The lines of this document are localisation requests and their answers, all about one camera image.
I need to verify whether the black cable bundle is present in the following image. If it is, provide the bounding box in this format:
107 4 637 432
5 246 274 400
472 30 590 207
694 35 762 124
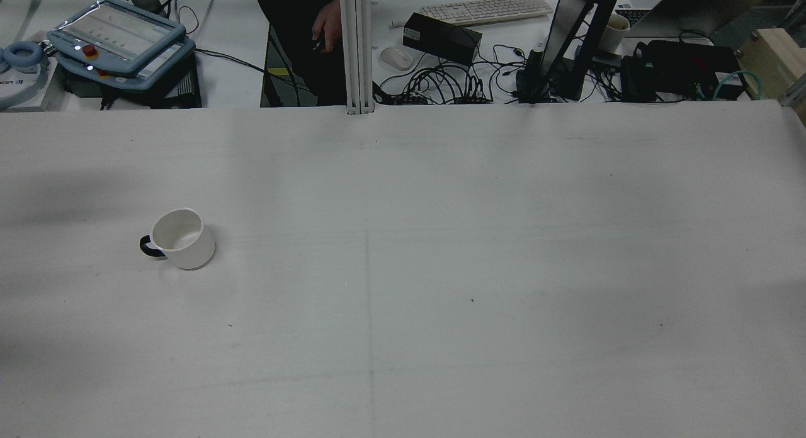
373 45 526 106

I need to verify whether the black bag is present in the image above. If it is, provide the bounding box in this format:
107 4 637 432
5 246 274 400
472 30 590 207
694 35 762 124
621 40 748 103

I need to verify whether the silver laptop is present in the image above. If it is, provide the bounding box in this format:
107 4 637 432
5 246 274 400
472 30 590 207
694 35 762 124
617 0 766 38

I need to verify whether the aluminium profile post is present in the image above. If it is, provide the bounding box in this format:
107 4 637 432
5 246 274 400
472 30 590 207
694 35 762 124
338 0 375 116

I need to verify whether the white computer mouse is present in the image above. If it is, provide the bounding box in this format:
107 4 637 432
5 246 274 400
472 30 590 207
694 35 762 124
380 47 414 72

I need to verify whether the person in black clothes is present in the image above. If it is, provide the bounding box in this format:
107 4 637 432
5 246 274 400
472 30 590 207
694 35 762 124
251 0 348 105

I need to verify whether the light blue tape roll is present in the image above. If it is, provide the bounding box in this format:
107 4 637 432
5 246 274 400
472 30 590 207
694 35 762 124
3 41 45 73

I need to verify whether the black control box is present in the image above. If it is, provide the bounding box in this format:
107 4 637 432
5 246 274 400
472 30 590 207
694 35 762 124
60 54 203 110

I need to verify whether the white mug with black handle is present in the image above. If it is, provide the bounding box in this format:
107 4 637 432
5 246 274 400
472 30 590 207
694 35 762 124
139 208 217 271

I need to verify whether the blue grey teach pendant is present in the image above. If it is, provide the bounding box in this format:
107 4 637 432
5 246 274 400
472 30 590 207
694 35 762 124
47 0 187 79
88 38 196 90

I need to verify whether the black computer monitor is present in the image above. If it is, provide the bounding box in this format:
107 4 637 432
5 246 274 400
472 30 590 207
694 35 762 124
516 0 624 104

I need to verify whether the teal cable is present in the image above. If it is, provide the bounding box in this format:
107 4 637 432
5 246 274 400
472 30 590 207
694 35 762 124
696 70 764 101

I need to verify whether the white computer keyboard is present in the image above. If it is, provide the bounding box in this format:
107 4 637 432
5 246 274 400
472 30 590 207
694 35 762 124
419 0 553 26

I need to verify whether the black rectangular box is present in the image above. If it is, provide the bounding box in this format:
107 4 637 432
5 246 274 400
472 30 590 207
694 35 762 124
403 12 483 66

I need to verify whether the white paper cup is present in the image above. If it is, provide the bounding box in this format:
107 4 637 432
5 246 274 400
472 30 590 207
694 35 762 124
597 13 631 54

